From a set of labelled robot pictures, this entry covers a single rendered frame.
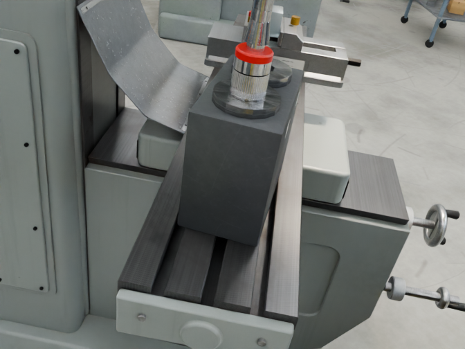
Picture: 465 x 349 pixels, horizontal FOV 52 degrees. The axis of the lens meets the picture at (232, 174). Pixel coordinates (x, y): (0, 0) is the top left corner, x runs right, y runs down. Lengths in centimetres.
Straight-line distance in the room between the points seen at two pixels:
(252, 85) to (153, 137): 54
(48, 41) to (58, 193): 37
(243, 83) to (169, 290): 27
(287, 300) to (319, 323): 79
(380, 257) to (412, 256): 112
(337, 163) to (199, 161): 56
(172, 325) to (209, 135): 24
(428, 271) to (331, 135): 122
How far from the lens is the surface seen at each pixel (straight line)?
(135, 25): 124
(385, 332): 199
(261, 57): 59
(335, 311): 139
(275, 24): 122
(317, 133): 124
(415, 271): 230
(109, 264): 139
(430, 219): 143
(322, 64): 122
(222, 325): 62
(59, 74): 106
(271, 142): 59
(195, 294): 62
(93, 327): 155
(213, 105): 62
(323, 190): 113
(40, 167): 118
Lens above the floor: 143
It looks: 35 degrees down
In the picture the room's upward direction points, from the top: 10 degrees clockwise
